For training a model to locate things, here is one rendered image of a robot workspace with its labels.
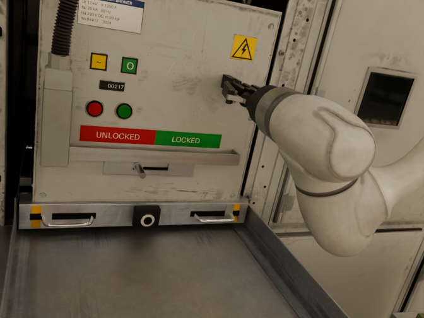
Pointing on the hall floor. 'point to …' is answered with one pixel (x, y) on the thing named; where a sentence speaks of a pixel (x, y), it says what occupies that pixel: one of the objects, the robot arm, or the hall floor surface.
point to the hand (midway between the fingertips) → (230, 84)
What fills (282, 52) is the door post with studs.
